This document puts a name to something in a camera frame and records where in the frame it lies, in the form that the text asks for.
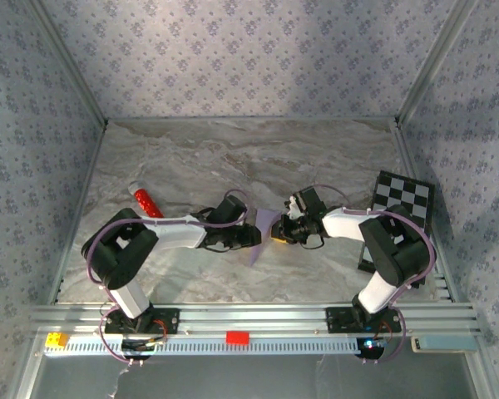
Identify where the lilac square paper sheet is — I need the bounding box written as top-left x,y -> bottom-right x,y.
248,207 -> 283,267

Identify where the red block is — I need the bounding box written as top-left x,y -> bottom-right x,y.
225,330 -> 251,346

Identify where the black grey checkerboard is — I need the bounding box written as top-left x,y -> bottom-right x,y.
357,169 -> 437,288

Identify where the grey metal panel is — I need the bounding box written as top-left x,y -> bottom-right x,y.
35,352 -> 482,399

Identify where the black electronics board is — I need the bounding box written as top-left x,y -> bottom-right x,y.
120,337 -> 170,362
355,337 -> 390,363

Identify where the grey blue flat box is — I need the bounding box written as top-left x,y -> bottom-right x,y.
410,335 -> 479,354

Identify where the yellow block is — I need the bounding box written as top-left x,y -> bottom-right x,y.
45,332 -> 70,348

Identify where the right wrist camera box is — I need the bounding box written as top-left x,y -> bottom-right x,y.
284,197 -> 304,220

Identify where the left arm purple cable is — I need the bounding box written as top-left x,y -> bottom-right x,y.
86,189 -> 250,367

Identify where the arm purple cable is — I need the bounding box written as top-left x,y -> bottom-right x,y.
311,184 -> 437,367
86,189 -> 250,367

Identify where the aluminium mounting rail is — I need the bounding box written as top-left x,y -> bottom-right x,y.
28,302 -> 483,338

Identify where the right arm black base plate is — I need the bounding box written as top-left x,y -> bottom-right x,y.
324,306 -> 403,335

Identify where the white slotted cable duct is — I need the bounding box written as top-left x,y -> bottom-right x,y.
43,334 -> 362,357

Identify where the aluminium side rail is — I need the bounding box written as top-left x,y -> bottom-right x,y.
47,122 -> 109,307
393,118 -> 461,303

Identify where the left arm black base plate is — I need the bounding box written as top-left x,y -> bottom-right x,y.
103,306 -> 181,336

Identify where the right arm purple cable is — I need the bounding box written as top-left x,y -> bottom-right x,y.
311,184 -> 437,367

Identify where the aluminium frame post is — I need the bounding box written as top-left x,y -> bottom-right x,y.
394,0 -> 483,126
27,0 -> 109,128

